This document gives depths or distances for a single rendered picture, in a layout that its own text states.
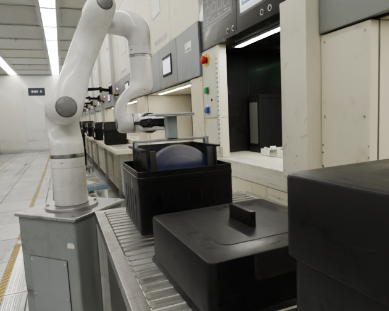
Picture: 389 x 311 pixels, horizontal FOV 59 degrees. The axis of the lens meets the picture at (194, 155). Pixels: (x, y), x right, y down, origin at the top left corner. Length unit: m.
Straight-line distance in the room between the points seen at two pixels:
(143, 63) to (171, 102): 1.80
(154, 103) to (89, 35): 1.84
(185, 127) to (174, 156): 2.21
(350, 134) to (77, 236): 0.89
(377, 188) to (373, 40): 0.71
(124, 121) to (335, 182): 1.13
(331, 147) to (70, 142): 0.86
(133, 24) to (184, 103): 1.87
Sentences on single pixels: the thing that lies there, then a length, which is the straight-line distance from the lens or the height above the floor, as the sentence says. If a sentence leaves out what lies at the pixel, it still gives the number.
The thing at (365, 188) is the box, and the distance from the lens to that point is 0.28.
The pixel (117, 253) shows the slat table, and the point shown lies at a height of 0.76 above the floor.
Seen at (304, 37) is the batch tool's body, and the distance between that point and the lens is 1.05.
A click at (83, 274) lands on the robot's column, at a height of 0.56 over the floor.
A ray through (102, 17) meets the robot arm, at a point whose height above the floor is 1.43.
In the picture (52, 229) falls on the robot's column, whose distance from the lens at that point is 1.28.
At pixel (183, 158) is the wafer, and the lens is 0.99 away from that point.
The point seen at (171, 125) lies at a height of 1.05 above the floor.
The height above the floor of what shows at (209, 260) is 0.86.
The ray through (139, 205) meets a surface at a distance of 0.93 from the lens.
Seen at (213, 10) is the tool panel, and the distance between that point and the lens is 1.72.
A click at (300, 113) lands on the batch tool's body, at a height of 1.07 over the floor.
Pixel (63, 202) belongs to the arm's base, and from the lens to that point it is 1.32.
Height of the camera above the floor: 1.07
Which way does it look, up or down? 6 degrees down
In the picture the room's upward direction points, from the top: 3 degrees counter-clockwise
